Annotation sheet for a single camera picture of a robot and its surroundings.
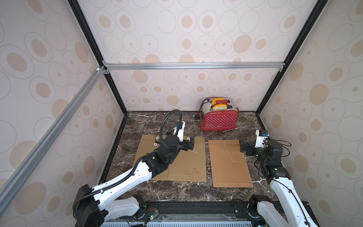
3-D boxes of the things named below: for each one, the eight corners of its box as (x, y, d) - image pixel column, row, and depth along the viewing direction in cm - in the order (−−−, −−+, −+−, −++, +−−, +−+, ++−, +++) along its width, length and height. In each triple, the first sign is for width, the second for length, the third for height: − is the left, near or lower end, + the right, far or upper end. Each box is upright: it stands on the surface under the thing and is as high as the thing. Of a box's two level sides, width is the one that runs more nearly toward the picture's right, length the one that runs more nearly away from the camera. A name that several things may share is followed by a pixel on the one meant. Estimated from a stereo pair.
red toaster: (201, 131, 109) (204, 112, 93) (199, 117, 119) (202, 97, 103) (233, 131, 109) (241, 112, 93) (229, 117, 119) (236, 97, 102)
